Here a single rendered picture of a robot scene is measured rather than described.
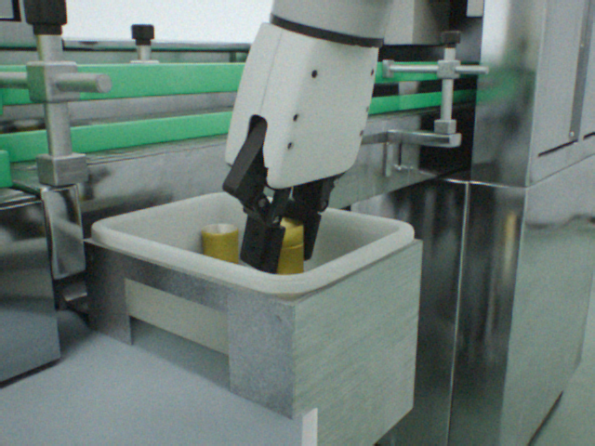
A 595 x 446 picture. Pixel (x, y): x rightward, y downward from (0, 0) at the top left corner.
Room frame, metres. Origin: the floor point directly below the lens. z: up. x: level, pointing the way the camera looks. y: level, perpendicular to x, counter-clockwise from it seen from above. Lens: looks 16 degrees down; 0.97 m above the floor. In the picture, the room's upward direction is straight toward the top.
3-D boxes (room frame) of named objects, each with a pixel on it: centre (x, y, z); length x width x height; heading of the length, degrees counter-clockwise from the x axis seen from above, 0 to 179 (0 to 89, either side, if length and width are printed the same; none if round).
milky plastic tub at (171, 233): (0.46, 0.04, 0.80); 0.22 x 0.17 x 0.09; 52
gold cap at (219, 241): (0.55, 0.08, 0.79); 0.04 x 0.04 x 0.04
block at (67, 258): (0.44, 0.20, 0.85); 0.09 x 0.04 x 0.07; 52
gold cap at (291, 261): (0.43, 0.01, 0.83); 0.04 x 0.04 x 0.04
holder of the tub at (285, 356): (0.48, 0.06, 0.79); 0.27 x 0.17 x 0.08; 52
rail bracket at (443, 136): (0.94, -0.21, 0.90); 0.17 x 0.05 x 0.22; 52
